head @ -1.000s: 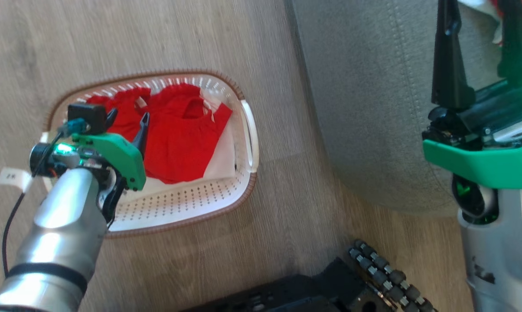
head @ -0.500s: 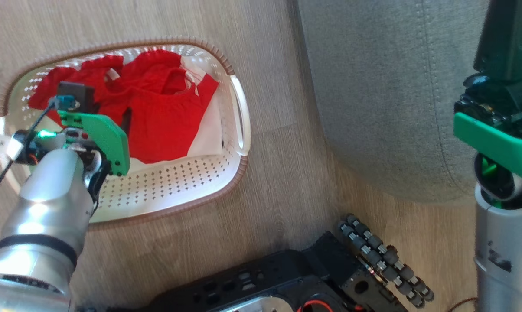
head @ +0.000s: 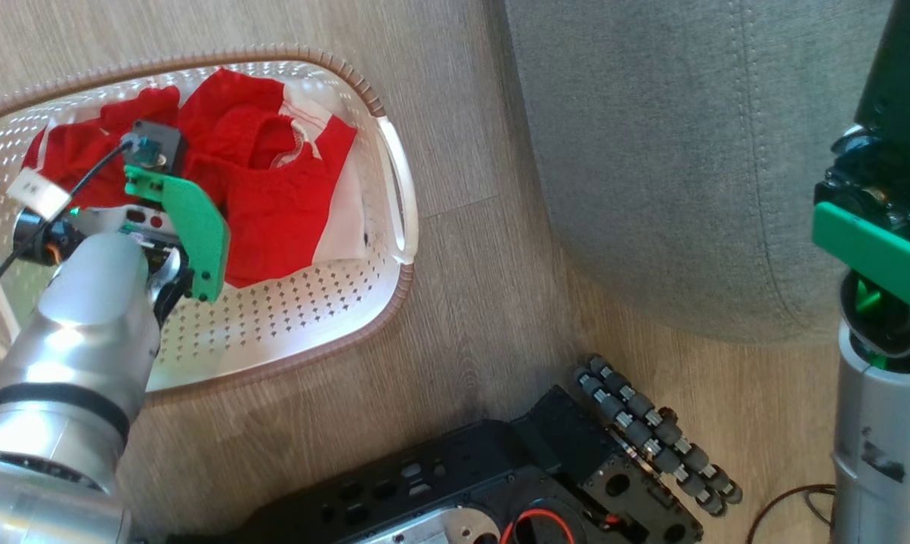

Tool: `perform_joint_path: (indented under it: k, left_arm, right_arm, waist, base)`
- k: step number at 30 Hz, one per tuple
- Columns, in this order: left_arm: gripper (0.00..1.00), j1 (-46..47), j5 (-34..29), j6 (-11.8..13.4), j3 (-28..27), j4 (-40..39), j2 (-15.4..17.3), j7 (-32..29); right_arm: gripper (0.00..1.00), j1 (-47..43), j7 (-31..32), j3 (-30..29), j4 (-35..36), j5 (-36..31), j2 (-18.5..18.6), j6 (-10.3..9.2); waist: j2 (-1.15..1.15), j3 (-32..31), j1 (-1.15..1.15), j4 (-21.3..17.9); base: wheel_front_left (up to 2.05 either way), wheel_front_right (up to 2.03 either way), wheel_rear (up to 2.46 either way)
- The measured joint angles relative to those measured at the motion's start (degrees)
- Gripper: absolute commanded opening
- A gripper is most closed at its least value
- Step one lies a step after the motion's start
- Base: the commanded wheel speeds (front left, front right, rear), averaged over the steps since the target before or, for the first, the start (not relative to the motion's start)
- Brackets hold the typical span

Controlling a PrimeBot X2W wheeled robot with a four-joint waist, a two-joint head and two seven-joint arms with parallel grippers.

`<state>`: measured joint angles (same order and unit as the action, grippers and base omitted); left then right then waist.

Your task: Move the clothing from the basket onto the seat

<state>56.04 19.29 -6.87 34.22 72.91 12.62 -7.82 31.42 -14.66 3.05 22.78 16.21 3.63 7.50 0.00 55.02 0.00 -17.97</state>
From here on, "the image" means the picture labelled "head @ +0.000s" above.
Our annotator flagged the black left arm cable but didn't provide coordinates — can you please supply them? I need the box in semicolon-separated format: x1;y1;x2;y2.
0;134;140;341

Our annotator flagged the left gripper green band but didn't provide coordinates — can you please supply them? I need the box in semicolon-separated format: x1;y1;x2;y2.
119;162;233;324

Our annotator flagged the black roller mecanum wheel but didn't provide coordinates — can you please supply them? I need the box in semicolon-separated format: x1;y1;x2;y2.
574;354;744;518

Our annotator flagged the red cable loop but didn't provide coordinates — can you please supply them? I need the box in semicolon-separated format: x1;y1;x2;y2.
499;508;577;544

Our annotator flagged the thin black floor cable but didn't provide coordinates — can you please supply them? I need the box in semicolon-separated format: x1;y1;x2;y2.
746;484;837;544

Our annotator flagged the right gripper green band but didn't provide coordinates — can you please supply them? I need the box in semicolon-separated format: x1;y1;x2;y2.
812;0;910;322

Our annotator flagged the red and white garment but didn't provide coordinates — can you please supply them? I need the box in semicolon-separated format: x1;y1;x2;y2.
20;68;369;289

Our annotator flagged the white cable label tag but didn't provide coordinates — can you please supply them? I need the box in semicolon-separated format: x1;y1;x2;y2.
7;168;72;221

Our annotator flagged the white perforated laundry basket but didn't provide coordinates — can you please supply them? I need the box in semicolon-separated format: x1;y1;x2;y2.
0;45;419;397

